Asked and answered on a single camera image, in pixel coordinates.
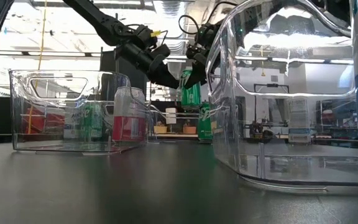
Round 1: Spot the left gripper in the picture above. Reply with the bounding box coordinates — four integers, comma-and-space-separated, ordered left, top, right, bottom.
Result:
121, 42, 180, 90

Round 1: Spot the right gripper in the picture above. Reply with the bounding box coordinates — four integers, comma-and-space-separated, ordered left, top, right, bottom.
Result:
183, 21, 222, 90

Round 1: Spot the green Sprite can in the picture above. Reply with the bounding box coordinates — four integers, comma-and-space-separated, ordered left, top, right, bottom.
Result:
180, 70, 202, 110
197, 102, 214, 142
84, 102, 104, 140

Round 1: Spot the clear plastic storage bin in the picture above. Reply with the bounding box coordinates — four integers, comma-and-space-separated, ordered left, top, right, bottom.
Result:
206, 0, 358, 196
9, 70, 151, 156
146, 104, 217, 144

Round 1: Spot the white red Spindrift can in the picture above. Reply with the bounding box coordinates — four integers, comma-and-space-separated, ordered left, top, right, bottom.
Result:
112, 86, 147, 143

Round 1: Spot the ceiling light strip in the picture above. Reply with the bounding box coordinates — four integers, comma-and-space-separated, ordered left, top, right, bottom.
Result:
166, 55, 209, 61

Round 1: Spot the white cylinder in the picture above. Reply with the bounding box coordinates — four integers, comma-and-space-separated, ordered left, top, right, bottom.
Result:
165, 107, 177, 125

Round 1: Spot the wooden workbench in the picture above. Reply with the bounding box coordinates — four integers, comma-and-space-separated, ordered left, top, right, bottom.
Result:
154, 133, 198, 139

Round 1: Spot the red cabinet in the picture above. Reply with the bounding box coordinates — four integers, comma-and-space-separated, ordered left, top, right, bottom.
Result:
22, 107, 67, 135

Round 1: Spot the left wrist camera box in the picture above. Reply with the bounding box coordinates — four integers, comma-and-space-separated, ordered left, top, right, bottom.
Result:
149, 43, 172, 74

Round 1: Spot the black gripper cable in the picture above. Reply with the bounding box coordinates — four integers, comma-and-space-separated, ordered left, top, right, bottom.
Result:
178, 1, 239, 35

